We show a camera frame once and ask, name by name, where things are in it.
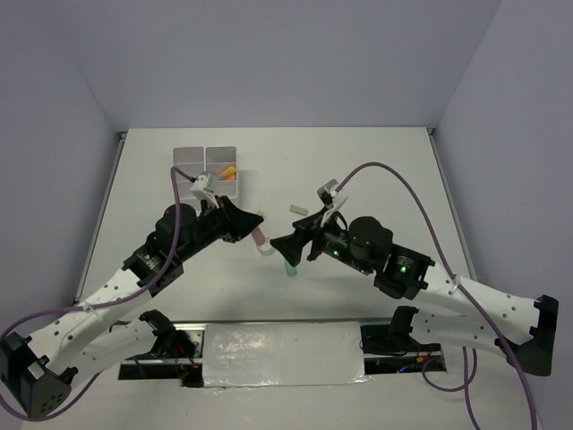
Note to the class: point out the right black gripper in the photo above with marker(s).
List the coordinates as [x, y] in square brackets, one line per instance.
[290, 245]

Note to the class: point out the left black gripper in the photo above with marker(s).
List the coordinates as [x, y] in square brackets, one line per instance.
[237, 224]

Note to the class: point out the beige eraser block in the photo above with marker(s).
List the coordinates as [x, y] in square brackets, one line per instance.
[298, 210]

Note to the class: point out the orange capped glue stick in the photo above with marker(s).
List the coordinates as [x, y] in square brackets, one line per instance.
[230, 171]

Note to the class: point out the orange pink highlighter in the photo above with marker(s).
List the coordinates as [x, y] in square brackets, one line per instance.
[231, 178]

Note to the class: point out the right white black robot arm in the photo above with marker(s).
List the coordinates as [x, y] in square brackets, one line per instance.
[442, 308]

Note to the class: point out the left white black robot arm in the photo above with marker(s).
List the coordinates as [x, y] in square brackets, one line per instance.
[41, 369]

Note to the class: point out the clear tape roll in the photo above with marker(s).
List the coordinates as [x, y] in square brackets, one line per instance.
[266, 249]

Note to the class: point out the right white compartment container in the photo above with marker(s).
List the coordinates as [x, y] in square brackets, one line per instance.
[218, 159]

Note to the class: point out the silver foil covered panel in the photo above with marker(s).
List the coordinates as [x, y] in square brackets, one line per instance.
[282, 354]

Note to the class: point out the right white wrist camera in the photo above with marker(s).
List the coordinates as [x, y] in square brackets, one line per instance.
[332, 198]

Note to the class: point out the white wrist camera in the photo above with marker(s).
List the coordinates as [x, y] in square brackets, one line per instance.
[332, 198]
[204, 187]

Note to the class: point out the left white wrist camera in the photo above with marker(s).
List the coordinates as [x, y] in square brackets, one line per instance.
[204, 187]

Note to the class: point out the left aluminium table rail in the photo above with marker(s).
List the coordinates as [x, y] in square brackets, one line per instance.
[101, 212]

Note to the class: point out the aluminium table rail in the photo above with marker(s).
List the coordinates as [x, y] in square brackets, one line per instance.
[101, 212]
[461, 234]

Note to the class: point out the right aluminium table rail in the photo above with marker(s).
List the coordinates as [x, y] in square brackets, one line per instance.
[461, 234]

